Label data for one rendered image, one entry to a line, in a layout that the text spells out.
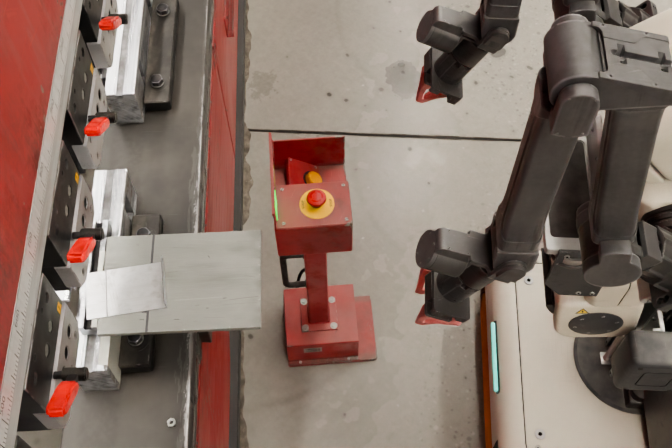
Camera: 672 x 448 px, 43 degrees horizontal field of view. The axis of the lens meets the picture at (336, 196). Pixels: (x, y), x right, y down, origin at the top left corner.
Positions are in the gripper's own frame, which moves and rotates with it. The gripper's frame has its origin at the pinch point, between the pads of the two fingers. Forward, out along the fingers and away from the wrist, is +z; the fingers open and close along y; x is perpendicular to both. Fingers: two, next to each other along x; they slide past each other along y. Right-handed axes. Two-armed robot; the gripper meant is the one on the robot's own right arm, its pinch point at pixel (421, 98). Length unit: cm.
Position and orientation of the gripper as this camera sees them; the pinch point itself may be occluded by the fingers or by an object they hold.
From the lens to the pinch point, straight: 163.1
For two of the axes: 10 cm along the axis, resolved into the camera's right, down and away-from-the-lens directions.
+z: -4.4, 4.5, 7.7
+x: 8.9, 2.7, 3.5
